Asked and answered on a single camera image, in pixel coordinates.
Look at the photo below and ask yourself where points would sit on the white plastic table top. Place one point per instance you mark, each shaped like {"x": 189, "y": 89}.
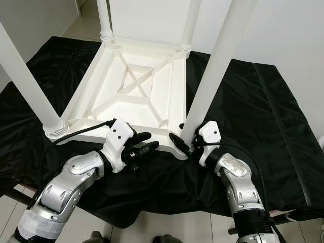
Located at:
{"x": 111, "y": 86}

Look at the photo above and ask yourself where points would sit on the white plastic table leg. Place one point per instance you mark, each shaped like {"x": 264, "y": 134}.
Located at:
{"x": 191, "y": 25}
{"x": 104, "y": 17}
{"x": 30, "y": 81}
{"x": 223, "y": 61}

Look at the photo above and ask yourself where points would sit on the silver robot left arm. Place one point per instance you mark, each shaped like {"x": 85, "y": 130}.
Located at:
{"x": 76, "y": 182}

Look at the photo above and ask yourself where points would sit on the black cloth table cover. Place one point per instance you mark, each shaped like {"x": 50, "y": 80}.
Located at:
{"x": 273, "y": 126}

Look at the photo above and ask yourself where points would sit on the grey robot right foot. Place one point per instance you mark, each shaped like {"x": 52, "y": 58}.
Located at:
{"x": 164, "y": 239}

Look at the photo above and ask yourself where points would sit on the grey robot foot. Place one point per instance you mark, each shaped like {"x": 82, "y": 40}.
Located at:
{"x": 96, "y": 238}
{"x": 164, "y": 239}

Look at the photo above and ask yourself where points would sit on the grey robot left foot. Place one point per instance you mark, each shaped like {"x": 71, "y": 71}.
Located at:
{"x": 96, "y": 238}

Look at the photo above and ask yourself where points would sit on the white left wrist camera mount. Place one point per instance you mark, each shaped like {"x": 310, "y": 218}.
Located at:
{"x": 121, "y": 131}

